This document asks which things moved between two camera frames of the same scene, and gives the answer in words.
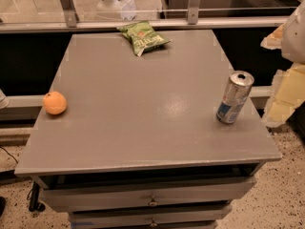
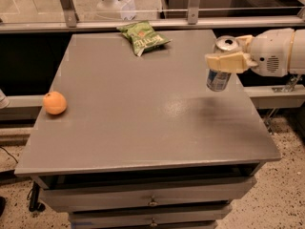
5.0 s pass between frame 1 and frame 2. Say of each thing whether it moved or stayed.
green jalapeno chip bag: stayed
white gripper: moved
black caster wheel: stayed
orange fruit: stayed
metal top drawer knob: stayed
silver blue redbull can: moved
